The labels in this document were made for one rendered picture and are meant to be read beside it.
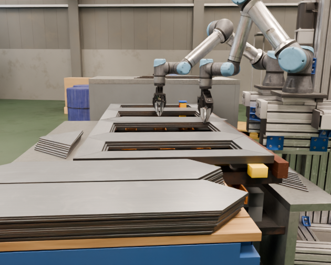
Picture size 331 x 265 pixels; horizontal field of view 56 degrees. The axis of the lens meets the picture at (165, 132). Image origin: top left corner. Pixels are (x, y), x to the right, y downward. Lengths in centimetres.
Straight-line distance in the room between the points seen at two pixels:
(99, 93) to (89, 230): 204
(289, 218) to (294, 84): 73
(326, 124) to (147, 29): 854
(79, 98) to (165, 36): 554
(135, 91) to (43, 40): 830
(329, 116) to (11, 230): 139
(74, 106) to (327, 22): 363
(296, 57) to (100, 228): 119
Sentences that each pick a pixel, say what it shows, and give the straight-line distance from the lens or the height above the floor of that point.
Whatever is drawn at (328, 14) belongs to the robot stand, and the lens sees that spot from 199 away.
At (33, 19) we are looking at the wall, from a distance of 1099.
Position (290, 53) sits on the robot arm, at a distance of 159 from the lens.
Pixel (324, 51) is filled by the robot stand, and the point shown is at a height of 125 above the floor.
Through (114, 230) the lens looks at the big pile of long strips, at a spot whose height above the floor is 81.
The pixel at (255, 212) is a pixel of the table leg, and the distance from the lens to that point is 135.
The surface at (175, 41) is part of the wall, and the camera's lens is 974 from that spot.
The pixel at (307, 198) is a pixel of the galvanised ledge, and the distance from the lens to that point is 133.
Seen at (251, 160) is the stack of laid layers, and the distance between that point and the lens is 121.
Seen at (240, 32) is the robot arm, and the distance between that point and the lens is 184.
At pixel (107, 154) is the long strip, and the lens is 117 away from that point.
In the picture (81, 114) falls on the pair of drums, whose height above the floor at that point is 44.
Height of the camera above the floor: 118
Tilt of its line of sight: 12 degrees down
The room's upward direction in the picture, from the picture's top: 1 degrees clockwise
